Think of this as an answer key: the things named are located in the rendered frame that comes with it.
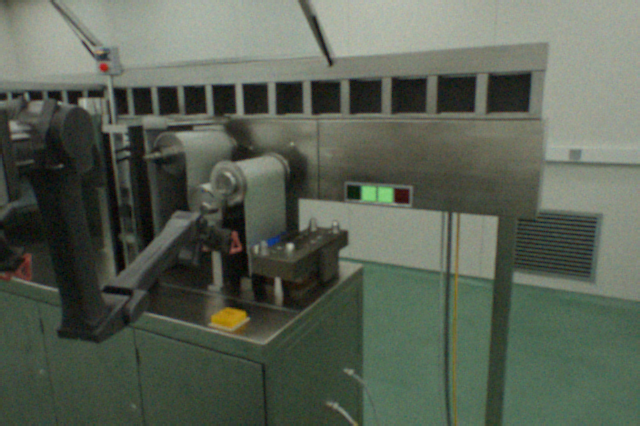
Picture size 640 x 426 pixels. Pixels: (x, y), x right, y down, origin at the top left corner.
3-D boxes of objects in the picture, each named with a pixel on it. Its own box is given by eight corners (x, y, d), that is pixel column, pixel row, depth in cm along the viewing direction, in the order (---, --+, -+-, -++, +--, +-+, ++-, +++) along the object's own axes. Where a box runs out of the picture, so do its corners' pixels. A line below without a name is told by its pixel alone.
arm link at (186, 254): (204, 216, 124) (173, 212, 125) (194, 258, 121) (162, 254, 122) (216, 229, 136) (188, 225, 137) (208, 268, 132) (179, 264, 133)
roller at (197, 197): (189, 218, 164) (187, 184, 161) (235, 204, 186) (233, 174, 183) (216, 222, 159) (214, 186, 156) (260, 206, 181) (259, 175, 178)
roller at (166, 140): (158, 173, 168) (154, 133, 165) (205, 164, 189) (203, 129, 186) (188, 175, 162) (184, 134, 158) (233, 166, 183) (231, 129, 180)
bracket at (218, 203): (207, 289, 157) (200, 199, 151) (220, 282, 163) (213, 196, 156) (219, 291, 155) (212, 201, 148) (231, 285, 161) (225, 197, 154)
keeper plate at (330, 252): (319, 281, 160) (319, 250, 157) (332, 271, 168) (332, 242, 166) (326, 282, 159) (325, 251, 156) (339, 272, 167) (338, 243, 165)
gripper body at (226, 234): (228, 252, 138) (213, 245, 132) (201, 249, 143) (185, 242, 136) (234, 231, 140) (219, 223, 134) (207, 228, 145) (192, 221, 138)
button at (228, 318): (211, 324, 132) (210, 316, 132) (227, 314, 138) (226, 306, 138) (231, 329, 129) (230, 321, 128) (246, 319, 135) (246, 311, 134)
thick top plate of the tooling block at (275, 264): (251, 273, 152) (250, 255, 150) (311, 240, 186) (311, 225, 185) (294, 280, 144) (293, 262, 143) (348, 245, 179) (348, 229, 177)
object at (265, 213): (247, 253, 156) (244, 198, 151) (285, 235, 176) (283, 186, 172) (248, 253, 155) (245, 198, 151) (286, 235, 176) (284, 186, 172)
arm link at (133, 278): (129, 306, 88) (74, 299, 89) (132, 331, 90) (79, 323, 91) (210, 210, 127) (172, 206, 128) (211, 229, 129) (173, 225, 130)
